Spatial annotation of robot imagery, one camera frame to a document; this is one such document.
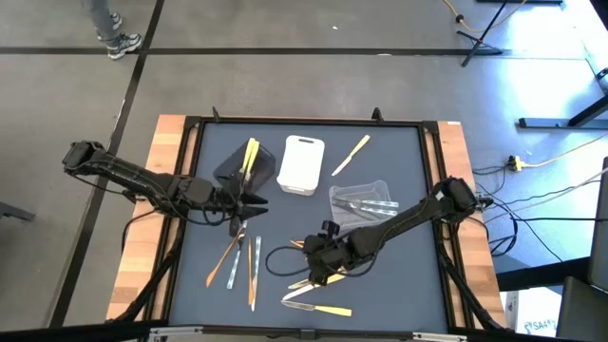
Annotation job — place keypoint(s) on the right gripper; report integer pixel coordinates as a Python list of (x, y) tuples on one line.
[(330, 259)]

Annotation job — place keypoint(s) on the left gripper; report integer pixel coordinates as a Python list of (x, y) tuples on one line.
[(204, 199)]

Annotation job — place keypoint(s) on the smoky dark plastic bin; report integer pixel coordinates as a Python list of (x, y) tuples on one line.
[(266, 166)]

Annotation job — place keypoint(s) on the wooden utensil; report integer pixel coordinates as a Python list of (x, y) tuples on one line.
[(223, 263)]

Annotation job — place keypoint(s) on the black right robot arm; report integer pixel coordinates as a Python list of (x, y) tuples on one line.
[(408, 214)]

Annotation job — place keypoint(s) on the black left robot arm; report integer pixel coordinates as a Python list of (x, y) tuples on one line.
[(142, 180)]

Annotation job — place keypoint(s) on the blue-grey table mat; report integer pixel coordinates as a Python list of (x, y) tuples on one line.
[(380, 285)]

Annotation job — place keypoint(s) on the white plastic bin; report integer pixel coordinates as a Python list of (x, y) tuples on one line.
[(301, 166)]

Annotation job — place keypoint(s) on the clear plastic bin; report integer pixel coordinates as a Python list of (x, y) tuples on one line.
[(361, 190)]

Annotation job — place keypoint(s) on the wooden table side board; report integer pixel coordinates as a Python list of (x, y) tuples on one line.
[(138, 266), (456, 142)]

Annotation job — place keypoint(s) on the yellow power plug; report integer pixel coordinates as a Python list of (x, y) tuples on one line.
[(515, 164)]

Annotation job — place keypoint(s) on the white cardboard box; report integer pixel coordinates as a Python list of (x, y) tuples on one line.
[(532, 313)]

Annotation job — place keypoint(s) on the black desk foot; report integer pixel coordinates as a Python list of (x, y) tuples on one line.
[(541, 275), (546, 123)]

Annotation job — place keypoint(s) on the black floor stand foot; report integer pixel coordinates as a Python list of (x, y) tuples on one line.
[(14, 210)]

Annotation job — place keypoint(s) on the person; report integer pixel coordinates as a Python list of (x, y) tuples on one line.
[(102, 19)]

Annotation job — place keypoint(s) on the black tripod stand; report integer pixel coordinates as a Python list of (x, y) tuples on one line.
[(480, 40)]

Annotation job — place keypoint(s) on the grey computer desk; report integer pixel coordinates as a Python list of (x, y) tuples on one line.
[(599, 228)]

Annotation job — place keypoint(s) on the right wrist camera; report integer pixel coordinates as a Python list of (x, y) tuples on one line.
[(330, 229)]

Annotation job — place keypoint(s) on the black table frame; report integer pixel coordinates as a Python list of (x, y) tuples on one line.
[(309, 120)]

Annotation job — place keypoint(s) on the silver aluminium camera bar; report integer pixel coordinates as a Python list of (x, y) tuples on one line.
[(237, 331)]

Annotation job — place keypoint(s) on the black diagonal frame strut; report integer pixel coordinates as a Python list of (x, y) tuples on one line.
[(468, 294), (152, 285)]

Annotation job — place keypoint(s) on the grey desk frame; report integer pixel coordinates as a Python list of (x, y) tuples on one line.
[(601, 76)]

